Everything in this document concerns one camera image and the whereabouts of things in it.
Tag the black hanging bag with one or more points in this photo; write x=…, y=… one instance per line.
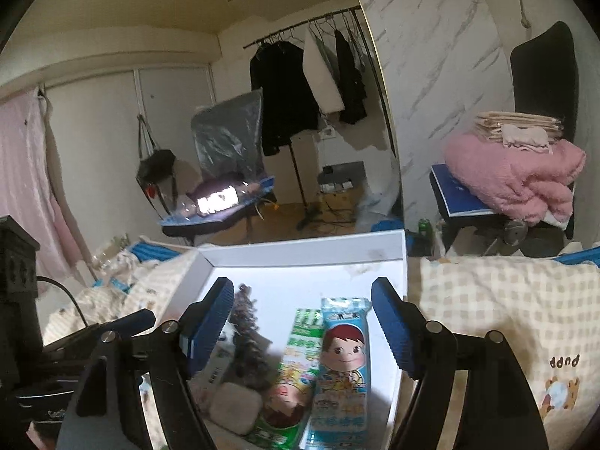
x=155, y=164

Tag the black office chair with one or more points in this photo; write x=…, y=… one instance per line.
x=546, y=90

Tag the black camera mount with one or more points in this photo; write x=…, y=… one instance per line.
x=16, y=285

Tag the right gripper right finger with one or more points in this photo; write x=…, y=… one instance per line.
x=402, y=324

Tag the blue book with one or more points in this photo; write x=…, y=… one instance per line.
x=454, y=200

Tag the black hanging coat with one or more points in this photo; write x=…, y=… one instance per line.
x=288, y=105

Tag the pink fluffy blanket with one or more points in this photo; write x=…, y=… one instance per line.
x=520, y=184

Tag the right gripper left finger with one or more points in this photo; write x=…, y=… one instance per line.
x=202, y=323

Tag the blue cartoon boy candy pack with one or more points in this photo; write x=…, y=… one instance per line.
x=338, y=418

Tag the checked cartoon bed quilt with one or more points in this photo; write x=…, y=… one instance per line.
x=548, y=310

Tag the white earbuds case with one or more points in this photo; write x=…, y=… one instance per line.
x=235, y=408

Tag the folded beige checked cloth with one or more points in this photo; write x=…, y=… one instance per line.
x=513, y=130

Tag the white hanging garment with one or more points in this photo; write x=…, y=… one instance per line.
x=319, y=76

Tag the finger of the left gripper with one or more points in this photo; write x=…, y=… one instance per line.
x=132, y=324

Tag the white cow pattern snack pack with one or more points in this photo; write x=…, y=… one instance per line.
x=204, y=384

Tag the dark snack wrapper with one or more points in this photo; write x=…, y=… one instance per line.
x=251, y=367

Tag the black clothes rack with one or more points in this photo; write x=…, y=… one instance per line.
x=342, y=90

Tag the pink lace curtain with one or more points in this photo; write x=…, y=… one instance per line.
x=26, y=190

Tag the white shallow cardboard box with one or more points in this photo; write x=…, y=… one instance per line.
x=286, y=276

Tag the green cartoon candy pack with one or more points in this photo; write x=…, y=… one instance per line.
x=286, y=405

